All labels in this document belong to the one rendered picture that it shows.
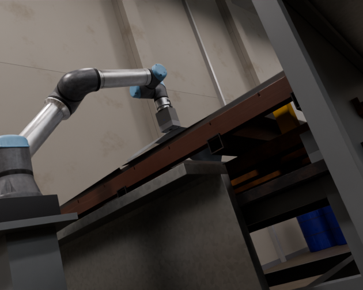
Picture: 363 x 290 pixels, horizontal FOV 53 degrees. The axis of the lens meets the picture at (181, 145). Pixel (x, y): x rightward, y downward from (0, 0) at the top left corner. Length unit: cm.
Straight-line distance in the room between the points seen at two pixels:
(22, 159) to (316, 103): 88
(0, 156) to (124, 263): 54
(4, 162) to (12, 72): 375
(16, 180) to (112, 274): 49
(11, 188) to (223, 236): 62
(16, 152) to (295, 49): 87
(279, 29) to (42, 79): 448
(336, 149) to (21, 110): 425
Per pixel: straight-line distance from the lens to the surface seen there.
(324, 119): 62
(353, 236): 101
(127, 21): 637
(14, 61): 501
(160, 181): 97
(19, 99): 471
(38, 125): 144
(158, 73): 165
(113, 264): 139
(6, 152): 120
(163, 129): 175
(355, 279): 104
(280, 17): 69
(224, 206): 104
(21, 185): 115
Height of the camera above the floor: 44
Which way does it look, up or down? 18 degrees up
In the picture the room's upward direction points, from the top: 18 degrees counter-clockwise
